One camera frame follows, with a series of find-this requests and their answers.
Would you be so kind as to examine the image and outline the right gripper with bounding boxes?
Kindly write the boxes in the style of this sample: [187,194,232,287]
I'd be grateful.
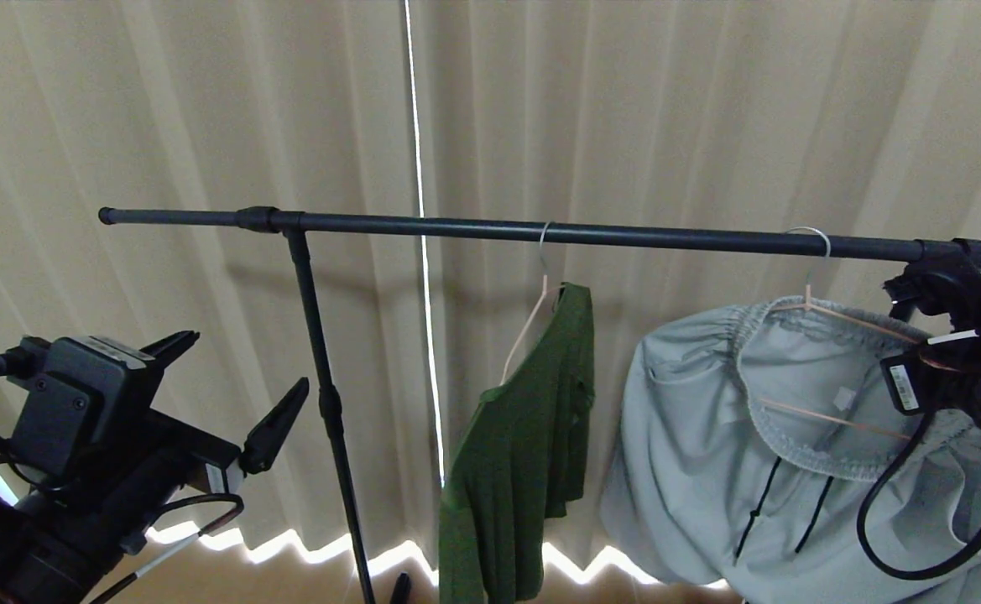
[879,334,981,437]

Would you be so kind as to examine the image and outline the black cable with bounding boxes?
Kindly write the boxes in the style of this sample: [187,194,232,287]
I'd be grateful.
[857,411,981,581]

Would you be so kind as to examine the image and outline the beige curtain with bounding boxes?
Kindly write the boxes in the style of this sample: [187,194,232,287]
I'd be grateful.
[0,0,981,588]

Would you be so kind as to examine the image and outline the pink clothes hanger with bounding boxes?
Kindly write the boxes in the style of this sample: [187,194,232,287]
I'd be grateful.
[500,222,562,387]
[759,226,931,441]

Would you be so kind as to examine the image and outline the black clothes rack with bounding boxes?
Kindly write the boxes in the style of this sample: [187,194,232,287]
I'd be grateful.
[97,206,981,604]

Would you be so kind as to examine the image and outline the green printed shirt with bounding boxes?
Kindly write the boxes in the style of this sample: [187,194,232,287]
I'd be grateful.
[438,283,596,604]

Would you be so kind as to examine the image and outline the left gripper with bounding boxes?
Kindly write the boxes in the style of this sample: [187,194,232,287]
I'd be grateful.
[37,330,310,548]

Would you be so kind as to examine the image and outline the pale grey garment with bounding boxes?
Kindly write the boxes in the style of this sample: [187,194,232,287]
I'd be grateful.
[599,295,981,604]

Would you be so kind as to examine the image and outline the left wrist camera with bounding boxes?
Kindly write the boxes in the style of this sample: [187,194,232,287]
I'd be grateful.
[0,334,164,483]

